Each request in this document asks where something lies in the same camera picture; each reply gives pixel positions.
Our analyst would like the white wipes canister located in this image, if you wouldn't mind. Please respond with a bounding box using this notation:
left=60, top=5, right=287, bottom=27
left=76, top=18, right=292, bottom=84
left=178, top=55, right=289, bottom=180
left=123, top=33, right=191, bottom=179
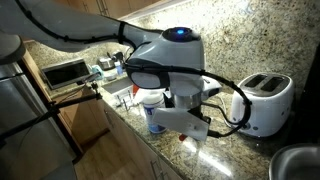
left=133, top=88, right=166, bottom=134

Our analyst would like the orange silicone spatula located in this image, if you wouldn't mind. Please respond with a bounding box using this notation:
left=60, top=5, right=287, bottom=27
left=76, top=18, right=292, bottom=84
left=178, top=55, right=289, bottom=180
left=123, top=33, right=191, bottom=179
left=178, top=134, right=188, bottom=141

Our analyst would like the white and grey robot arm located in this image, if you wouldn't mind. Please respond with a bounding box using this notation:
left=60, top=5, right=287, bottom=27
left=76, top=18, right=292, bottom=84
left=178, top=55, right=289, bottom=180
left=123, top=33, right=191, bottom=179
left=0, top=0, right=221, bottom=141

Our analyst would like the kitchen sink basin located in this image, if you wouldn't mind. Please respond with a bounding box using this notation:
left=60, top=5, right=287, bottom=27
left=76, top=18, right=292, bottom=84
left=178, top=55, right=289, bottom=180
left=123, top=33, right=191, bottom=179
left=102, top=77, right=133, bottom=95

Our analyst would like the black microwave oven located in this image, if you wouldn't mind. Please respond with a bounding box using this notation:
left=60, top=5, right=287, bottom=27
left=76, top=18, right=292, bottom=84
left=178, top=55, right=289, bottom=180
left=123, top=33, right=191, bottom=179
left=41, top=58, right=90, bottom=90

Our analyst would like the white two-slot toaster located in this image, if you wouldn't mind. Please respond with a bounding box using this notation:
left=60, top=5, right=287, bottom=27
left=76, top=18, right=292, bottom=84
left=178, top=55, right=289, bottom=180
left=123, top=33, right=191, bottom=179
left=238, top=73, right=294, bottom=137

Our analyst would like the stainless steel refrigerator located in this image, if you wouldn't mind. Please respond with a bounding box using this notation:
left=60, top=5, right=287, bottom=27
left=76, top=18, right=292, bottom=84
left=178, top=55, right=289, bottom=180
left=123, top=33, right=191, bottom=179
left=0, top=36, right=79, bottom=180

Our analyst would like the stainless steel pot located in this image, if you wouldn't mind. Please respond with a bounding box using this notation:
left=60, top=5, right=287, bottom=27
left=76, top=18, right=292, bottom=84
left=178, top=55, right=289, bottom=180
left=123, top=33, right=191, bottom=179
left=268, top=143, right=320, bottom=180

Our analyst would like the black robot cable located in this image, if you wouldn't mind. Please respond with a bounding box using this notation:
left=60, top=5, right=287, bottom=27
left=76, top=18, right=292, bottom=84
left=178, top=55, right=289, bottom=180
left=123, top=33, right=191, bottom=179
left=14, top=0, right=252, bottom=139

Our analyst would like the black camera tripod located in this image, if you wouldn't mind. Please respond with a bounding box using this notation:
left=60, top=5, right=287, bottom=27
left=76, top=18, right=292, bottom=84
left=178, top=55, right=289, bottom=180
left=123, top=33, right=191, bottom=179
left=0, top=83, right=102, bottom=146

